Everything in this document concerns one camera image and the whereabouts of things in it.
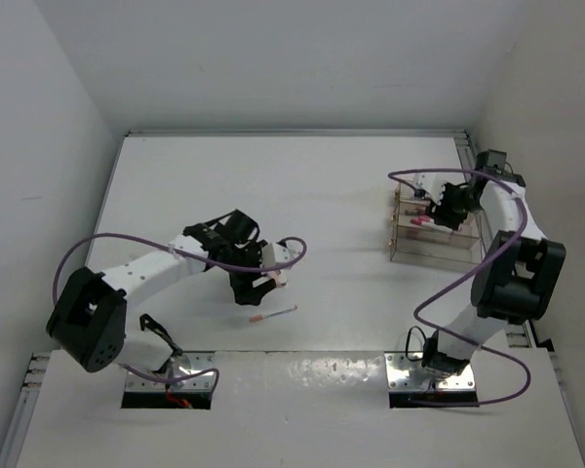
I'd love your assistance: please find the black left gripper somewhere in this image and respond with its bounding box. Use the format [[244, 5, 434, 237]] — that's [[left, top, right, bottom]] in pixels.
[[222, 239, 275, 304]]

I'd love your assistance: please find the pink correction tape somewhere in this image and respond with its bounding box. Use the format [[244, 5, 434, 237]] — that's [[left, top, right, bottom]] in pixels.
[[268, 271, 288, 288]]

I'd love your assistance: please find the orange capped marker front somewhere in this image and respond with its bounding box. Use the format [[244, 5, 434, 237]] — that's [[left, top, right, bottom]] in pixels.
[[249, 305, 298, 324]]

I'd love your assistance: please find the magenta capped white marker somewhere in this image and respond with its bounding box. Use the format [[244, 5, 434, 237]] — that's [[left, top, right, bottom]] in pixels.
[[409, 218, 435, 227]]

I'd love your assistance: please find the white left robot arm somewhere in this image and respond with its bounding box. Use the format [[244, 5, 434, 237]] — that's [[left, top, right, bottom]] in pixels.
[[46, 210, 293, 373]]

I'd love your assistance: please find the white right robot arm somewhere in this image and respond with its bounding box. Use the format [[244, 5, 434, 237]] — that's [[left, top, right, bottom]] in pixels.
[[414, 149, 566, 376]]

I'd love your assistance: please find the clear acrylic tiered organizer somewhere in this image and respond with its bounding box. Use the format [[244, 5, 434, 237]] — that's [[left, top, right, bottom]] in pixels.
[[388, 175, 483, 273]]

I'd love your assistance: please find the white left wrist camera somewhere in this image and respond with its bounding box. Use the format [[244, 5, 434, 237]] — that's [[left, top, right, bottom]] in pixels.
[[261, 243, 296, 270]]

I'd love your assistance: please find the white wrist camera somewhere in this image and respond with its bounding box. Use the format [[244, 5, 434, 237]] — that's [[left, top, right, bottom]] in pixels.
[[412, 173, 446, 204], [261, 243, 296, 270]]

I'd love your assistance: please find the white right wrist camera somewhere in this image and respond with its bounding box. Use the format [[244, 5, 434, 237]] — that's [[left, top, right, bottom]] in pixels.
[[412, 173, 446, 204]]

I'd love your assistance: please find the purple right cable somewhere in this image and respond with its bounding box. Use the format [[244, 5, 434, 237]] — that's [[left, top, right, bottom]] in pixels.
[[387, 168, 533, 407]]

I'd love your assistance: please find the purple cable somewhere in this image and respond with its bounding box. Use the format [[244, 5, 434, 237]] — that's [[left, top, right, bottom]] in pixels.
[[52, 233, 308, 386], [387, 168, 533, 407]]

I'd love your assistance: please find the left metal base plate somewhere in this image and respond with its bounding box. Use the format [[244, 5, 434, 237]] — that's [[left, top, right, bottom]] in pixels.
[[125, 352, 220, 394]]

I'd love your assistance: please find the metal base plate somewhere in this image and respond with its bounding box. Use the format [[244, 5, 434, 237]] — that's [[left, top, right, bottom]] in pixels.
[[384, 351, 476, 394], [125, 352, 220, 394]]

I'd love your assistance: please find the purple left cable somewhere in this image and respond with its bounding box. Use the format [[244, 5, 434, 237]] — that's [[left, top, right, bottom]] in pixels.
[[52, 233, 308, 386]]

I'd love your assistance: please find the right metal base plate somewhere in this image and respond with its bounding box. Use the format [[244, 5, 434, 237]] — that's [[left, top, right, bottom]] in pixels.
[[384, 351, 476, 394]]

